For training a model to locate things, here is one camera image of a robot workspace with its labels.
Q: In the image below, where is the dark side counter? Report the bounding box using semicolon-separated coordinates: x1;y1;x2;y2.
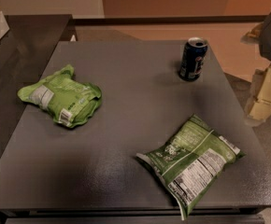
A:
0;15;76;159

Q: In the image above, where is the bright green snack bag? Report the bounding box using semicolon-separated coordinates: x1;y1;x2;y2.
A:
18;64;102;128

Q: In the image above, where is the blue pepsi can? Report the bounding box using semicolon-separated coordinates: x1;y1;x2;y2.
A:
178;37;208;81

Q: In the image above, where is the green rice chip bag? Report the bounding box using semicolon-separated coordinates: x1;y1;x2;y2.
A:
136;114;244;219

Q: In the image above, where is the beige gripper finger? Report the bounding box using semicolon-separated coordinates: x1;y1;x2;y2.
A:
241;22;264;44
244;64;271;127

